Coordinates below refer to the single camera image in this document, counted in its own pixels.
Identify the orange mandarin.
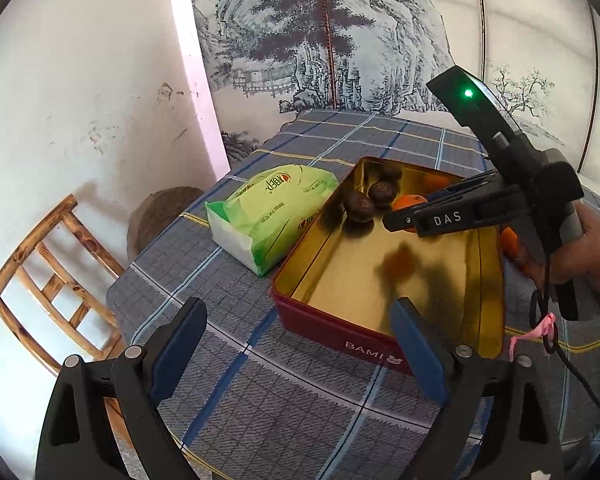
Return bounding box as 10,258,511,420
500,226,521,261
391,193,429,212

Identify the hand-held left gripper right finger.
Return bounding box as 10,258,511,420
389,296,566,480

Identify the green tissue pack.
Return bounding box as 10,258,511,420
205,164,340,277

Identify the brown round stool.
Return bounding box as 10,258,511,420
126,186,206,263

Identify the blue plaid tablecloth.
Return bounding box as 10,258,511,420
105,108,600,480

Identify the wooden chair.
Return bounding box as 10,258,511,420
0,194,136,461

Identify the landscape painting wall mural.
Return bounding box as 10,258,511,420
185,0,600,176

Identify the red tin box gold inside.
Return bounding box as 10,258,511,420
271,156,507,377

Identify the black cable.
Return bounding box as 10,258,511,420
529,247,600,423

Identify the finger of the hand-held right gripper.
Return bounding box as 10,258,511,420
424,170,502,202
383,186,530,239

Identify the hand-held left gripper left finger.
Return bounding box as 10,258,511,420
35,296,208,480

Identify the dark brown mangosteen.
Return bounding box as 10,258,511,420
369,181,398,208
341,191,376,224

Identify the pink ribbon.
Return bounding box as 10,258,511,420
509,312,556,361

